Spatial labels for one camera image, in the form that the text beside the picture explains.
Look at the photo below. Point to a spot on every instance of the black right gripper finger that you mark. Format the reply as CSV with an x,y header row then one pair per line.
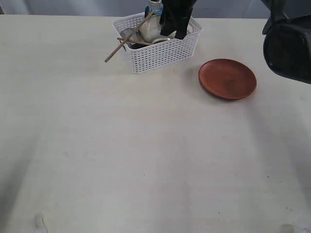
x,y
183,13
168,17

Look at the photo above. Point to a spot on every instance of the blue chips snack bag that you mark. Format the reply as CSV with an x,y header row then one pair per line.
x,y
148,9

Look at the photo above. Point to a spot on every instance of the grey speckled ceramic bowl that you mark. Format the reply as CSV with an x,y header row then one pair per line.
x,y
150,31

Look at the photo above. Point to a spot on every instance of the white perforated plastic basket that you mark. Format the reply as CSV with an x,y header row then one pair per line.
x,y
164,53

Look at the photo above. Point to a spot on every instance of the brown wooden chopstick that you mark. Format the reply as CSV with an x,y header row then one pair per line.
x,y
128,37
134,41

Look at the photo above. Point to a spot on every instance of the brown wooden plate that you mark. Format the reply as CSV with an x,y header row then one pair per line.
x,y
227,79

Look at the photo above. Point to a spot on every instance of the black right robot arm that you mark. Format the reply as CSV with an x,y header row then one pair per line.
x,y
287,44

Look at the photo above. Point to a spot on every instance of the grey metal cup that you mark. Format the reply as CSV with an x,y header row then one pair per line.
x,y
135,37

